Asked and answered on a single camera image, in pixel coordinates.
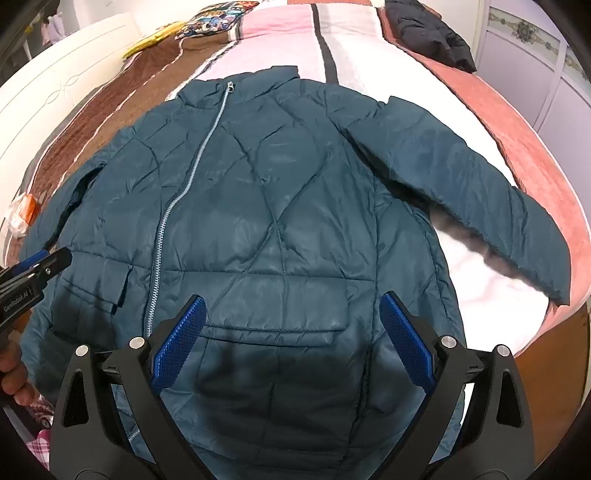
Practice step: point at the white headboard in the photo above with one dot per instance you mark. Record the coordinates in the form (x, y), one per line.
(60, 78)

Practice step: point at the person's left hand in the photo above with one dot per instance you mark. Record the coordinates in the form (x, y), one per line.
(14, 378)

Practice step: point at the teal quilted jacket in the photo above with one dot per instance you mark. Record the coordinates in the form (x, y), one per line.
(277, 207)

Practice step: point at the pink white striped blanket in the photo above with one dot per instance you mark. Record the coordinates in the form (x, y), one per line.
(360, 50)

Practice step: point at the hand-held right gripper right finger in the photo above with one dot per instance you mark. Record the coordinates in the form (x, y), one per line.
(406, 341)

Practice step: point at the orange white plastic packet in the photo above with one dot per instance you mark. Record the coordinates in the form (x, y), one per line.
(21, 214)

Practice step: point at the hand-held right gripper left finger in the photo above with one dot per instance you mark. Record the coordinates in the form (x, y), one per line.
(180, 341)

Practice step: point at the black padded jacket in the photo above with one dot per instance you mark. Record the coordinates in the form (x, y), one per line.
(429, 32)

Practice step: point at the yellow cloth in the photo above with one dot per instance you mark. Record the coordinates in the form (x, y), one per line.
(150, 44)

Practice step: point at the lilac wardrobe with floral trim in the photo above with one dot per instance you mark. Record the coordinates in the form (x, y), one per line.
(535, 55)

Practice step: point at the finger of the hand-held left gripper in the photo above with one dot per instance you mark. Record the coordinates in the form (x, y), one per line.
(32, 260)
(53, 263)

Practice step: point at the brown fleece blanket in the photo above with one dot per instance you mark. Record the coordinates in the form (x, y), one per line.
(115, 106)

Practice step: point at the colourful printed pillow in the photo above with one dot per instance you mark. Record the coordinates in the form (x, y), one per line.
(212, 21)

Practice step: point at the salmon red blanket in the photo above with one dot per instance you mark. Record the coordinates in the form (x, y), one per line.
(540, 152)

